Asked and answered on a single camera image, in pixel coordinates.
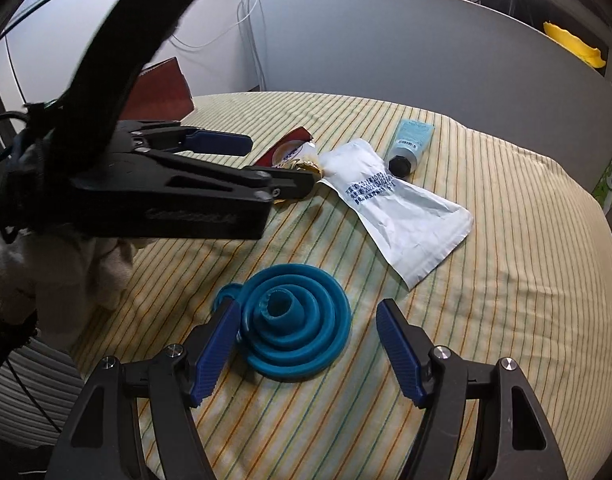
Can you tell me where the red white snack packet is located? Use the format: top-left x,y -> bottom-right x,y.
254,127 -> 322,180

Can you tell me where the teal collapsible silicone funnel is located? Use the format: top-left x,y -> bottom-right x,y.
212,263 -> 352,382

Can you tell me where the white plastic pouch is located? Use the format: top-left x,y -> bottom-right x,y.
319,139 -> 474,289

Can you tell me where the teal cream tube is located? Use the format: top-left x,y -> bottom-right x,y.
386,119 -> 434,179

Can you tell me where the gloved beige hand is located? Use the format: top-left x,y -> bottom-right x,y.
0,233 -> 154,350

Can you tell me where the red cardboard box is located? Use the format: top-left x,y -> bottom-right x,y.
120,58 -> 194,120

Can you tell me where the yellow striped tablecloth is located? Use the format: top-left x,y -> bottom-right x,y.
73,92 -> 612,479

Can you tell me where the grey partition panel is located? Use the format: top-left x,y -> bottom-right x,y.
250,0 -> 612,188

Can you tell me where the green white box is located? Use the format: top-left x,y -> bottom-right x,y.
591,159 -> 612,214

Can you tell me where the yellow object on sill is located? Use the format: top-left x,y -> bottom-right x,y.
544,22 -> 606,70

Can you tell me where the black camera box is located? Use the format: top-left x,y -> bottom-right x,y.
50,0 -> 195,164

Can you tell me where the white cable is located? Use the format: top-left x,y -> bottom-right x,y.
170,0 -> 298,51

